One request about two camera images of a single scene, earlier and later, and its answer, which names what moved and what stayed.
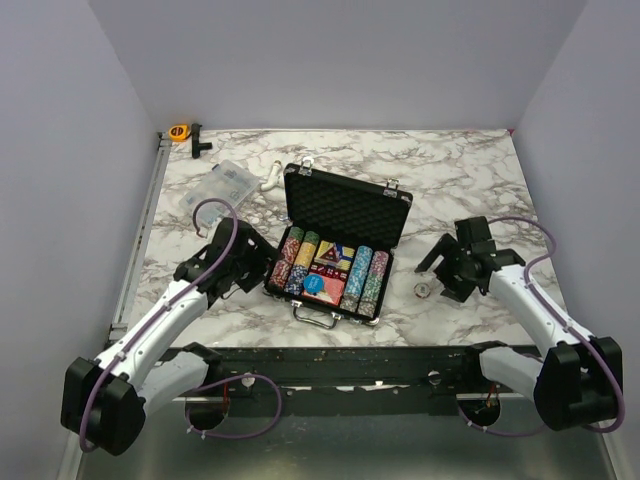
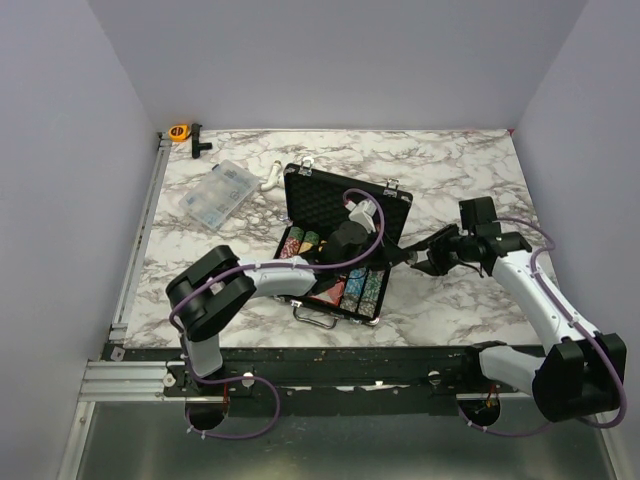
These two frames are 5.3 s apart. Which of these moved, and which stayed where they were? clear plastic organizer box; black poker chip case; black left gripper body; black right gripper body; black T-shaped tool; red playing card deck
Moved: black right gripper body; black left gripper body
Stayed: black T-shaped tool; black poker chip case; clear plastic organizer box; red playing card deck
